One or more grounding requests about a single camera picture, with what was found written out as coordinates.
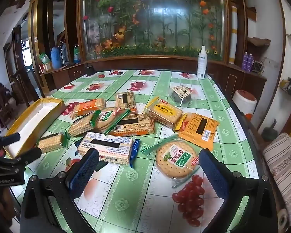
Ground orange soda cracker pack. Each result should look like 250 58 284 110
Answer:
71 98 106 119

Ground small tan cracker pack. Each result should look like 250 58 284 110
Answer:
115 91 138 114

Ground small green-end cracker pack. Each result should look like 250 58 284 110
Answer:
37 130 70 154

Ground orange snack packet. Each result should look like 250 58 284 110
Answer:
174 113 219 151

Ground striped cushion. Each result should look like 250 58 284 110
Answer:
262 133 291 222

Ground white spray bottle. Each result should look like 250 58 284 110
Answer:
197 46 208 79

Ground round cracker pack green label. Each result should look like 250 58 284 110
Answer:
141 133 201 189

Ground floral glass panel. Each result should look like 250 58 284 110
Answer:
81 0 225 61

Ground blue white cracker pack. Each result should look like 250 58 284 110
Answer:
77 132 140 168

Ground purple bottles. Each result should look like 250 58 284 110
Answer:
241 52 253 72

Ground dark dates clear bag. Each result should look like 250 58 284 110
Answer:
169 85 192 107

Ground blue thermos jug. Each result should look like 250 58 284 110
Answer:
51 46 62 70

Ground yellow cardboard tray box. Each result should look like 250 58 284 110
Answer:
4 97 66 159

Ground yellow egg yolk biscuit pack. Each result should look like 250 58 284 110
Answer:
144 97 183 129

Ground white red-top bin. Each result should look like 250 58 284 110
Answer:
232 90 256 120

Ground large orange-edged cracker pack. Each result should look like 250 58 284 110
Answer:
108 114 155 137

